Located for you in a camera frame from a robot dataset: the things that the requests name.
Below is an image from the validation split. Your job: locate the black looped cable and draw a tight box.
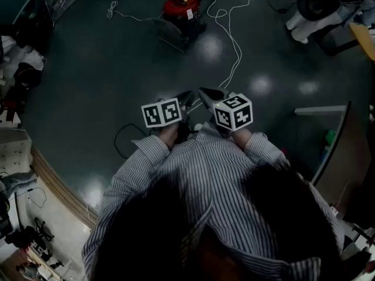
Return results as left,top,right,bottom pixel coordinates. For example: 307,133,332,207
113,123,151,159

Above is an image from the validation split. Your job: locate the black tripod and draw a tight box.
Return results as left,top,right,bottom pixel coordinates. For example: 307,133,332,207
25,217,56,246

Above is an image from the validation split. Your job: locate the yellow wooden table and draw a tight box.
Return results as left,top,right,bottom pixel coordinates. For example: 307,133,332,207
349,22,375,61

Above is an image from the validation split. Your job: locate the person's right forearm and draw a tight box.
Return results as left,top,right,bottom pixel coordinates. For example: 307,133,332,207
233,127,291,172

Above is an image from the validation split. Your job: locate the long white power cable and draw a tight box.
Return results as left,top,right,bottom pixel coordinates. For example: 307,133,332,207
187,0,250,111

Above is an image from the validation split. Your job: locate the striped shirt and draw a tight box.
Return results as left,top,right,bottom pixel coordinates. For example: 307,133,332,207
81,121,346,281

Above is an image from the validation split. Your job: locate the black bag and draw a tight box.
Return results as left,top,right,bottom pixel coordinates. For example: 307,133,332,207
13,62,43,89

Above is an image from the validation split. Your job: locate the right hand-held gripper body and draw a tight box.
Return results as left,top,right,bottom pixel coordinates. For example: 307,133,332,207
213,93,253,136

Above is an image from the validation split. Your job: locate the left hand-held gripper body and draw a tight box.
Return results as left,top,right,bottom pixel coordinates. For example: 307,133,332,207
141,97,190,143

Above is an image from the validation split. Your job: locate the red vacuum cleaner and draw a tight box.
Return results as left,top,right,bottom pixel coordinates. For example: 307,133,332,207
162,0,207,44

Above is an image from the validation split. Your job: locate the bundled white cord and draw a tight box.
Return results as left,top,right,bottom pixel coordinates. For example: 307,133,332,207
106,1,163,22

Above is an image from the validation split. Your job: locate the transparent umbrella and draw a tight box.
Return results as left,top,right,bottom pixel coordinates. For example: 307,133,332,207
43,0,79,26

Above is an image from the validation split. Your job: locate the pile of white cloth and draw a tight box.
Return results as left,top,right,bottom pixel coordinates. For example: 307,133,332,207
0,36,45,79

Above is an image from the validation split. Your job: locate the person's left forearm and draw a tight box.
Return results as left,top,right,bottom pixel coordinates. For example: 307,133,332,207
115,124,180,193

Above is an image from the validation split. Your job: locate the green bottle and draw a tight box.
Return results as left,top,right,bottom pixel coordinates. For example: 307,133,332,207
324,129,337,146

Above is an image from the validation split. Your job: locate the grey desk panel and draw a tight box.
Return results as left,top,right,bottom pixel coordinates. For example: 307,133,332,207
294,101,372,216

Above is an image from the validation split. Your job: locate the white drawer cabinet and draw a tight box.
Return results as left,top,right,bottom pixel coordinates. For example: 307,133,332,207
0,129,32,170

